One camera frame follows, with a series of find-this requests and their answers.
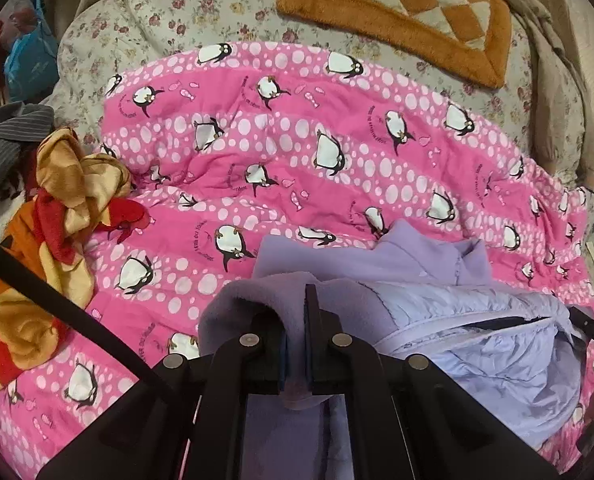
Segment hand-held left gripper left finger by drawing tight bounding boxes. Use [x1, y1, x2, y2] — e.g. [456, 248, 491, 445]
[37, 305, 290, 480]

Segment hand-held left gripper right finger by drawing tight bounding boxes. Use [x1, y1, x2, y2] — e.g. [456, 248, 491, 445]
[303, 284, 560, 480]

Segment lilac puffer jacket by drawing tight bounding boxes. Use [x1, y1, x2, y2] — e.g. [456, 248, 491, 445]
[199, 217, 585, 480]

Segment pink penguin printed blanket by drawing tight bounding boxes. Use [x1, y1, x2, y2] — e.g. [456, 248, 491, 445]
[0, 41, 594, 480]

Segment orange yellow red fleece blanket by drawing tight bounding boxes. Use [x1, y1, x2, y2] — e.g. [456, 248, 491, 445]
[0, 127, 153, 396]

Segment beige pants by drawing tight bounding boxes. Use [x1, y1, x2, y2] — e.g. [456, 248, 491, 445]
[472, 0, 585, 176]

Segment grey striped garment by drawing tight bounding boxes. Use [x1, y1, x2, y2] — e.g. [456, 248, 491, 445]
[0, 102, 56, 223]

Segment orange checkered mat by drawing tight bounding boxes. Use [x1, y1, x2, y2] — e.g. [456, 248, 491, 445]
[276, 0, 513, 90]

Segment floral quilt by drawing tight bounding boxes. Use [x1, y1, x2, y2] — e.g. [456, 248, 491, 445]
[57, 0, 594, 221]

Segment blue plastic bag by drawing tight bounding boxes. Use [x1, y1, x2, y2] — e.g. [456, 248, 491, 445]
[4, 0, 60, 102]

